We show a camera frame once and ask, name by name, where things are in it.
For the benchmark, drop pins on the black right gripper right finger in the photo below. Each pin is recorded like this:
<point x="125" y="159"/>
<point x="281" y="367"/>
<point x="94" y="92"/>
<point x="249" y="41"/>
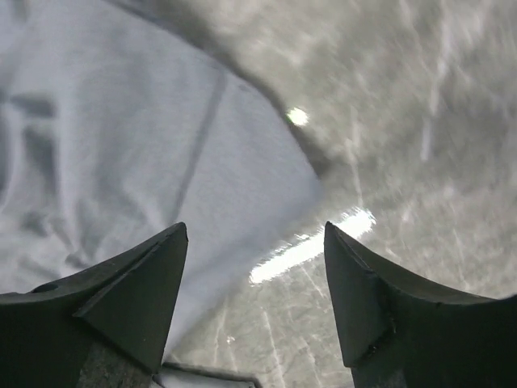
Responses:
<point x="398" y="329"/>

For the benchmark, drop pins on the grey long sleeve shirt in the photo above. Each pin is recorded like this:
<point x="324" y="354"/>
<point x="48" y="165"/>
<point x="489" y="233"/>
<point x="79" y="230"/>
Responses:
<point x="114" y="129"/>

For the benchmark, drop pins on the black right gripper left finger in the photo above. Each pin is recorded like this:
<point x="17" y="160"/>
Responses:
<point x="105" y="326"/>

